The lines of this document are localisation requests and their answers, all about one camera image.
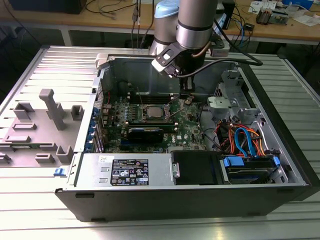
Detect black RAM slot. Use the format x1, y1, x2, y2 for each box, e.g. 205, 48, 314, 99
128, 91, 174, 99
129, 96, 175, 104

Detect CPU socket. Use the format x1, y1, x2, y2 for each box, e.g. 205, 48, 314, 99
141, 102, 173, 123

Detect black plastic disk bay cover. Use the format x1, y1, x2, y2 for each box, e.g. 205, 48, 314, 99
171, 151, 222, 186

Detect silver metal disk bay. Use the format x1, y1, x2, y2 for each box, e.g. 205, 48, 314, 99
206, 69, 264, 126

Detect green motherboard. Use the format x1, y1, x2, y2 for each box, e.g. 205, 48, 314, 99
101, 96, 208, 155

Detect black upright device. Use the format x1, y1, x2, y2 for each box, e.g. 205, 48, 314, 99
222, 0, 236, 31

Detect green RAM stick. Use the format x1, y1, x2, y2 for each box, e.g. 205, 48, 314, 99
127, 123, 180, 133

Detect black graphics card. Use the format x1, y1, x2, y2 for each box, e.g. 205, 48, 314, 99
127, 127, 166, 145

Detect copper coil component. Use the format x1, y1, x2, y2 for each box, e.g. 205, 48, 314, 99
256, 6, 273, 25

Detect white printed card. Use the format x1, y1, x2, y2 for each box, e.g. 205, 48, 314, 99
248, 0, 277, 14

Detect wooden desk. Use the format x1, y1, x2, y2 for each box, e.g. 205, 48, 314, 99
0, 0, 320, 47

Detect green circuit device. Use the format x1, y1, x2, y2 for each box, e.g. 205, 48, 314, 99
271, 9, 291, 26

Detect hard disk in blue carrier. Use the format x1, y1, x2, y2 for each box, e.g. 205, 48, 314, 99
219, 154, 281, 185

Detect white paper sheets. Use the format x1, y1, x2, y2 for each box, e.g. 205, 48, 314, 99
292, 14, 320, 27

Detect blue plastic box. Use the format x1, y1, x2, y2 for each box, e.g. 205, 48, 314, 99
282, 0, 315, 8

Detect black open PC case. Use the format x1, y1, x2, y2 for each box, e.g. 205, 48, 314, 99
54, 51, 320, 223

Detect silver power supply unit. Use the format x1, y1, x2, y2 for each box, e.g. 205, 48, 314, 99
74, 152, 176, 187

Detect black box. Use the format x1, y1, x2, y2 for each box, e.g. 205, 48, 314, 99
9, 0, 87, 15

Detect grey parts rack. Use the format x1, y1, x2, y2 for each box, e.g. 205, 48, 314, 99
0, 88, 85, 168

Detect brown curved cable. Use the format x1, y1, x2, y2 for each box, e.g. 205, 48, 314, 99
191, 41, 211, 59

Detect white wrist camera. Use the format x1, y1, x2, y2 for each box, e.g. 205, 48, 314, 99
150, 42, 183, 77

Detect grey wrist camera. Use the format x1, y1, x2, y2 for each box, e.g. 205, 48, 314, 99
210, 46, 230, 59

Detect blue desk cable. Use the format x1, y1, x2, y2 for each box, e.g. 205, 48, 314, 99
236, 18, 247, 50

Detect black camera cable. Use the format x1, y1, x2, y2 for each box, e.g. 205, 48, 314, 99
174, 18, 264, 77

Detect thin red wire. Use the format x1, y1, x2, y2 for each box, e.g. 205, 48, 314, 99
96, 90, 111, 107

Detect blue wire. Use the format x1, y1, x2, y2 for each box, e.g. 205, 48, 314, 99
234, 127, 258, 158

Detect orange wire bundle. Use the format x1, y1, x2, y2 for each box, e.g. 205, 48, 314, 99
216, 119, 268, 157

